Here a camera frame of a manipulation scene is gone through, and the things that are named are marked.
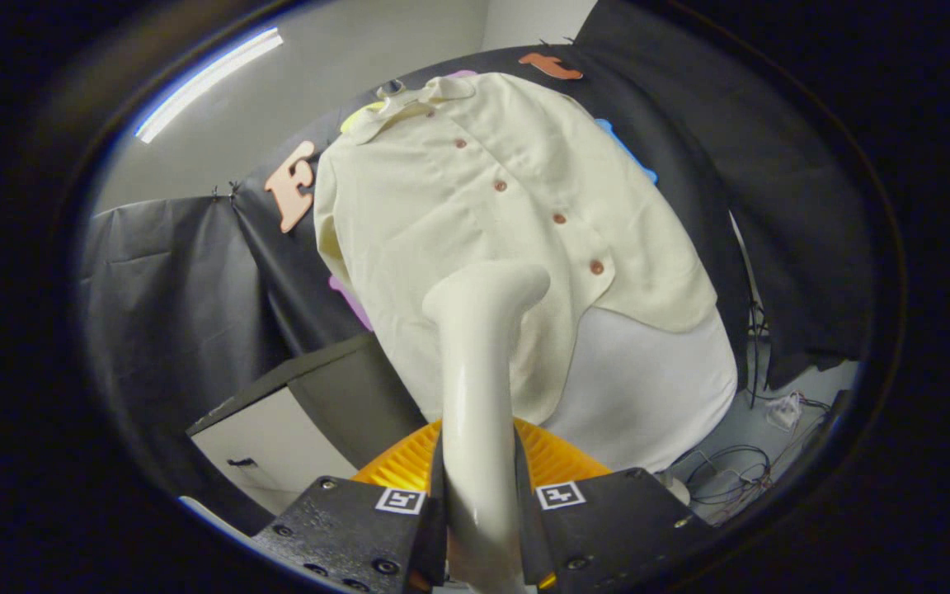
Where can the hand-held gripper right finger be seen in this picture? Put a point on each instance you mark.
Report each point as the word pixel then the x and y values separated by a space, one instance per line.
pixel 524 528

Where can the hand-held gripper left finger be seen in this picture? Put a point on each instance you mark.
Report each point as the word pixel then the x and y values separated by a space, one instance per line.
pixel 436 536

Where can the white garment steamer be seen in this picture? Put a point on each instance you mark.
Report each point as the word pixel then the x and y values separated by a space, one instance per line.
pixel 475 396

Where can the cream button-up shirt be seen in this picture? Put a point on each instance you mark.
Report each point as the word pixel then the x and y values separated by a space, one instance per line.
pixel 442 206

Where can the grey and white cabinet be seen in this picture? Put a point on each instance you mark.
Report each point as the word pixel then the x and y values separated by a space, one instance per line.
pixel 277 445

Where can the white cloth under shirt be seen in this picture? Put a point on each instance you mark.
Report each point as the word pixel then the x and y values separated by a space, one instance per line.
pixel 648 388

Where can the thin metal stand pole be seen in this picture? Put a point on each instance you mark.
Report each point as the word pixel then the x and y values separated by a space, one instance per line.
pixel 751 305

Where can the black backdrop cloth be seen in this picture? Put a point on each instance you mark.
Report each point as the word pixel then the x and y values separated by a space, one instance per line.
pixel 170 313

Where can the ceiling light panel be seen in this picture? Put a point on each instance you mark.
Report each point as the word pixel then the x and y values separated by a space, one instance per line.
pixel 203 82

